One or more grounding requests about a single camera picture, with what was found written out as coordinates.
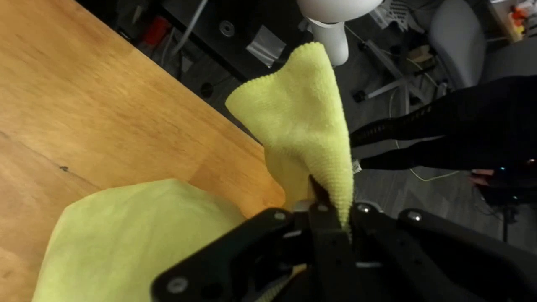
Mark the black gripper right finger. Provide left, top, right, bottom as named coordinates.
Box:
left=336, top=203, right=537, bottom=302

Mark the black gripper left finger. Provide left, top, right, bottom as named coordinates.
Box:
left=151, top=203, right=336, bottom=302

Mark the yellow-green microfiber cloth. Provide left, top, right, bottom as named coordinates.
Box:
left=225, top=42, right=354, bottom=226

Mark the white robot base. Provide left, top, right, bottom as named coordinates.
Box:
left=297, top=0, right=383, bottom=67

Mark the grey office chair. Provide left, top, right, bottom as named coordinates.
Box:
left=428, top=0, right=537, bottom=88

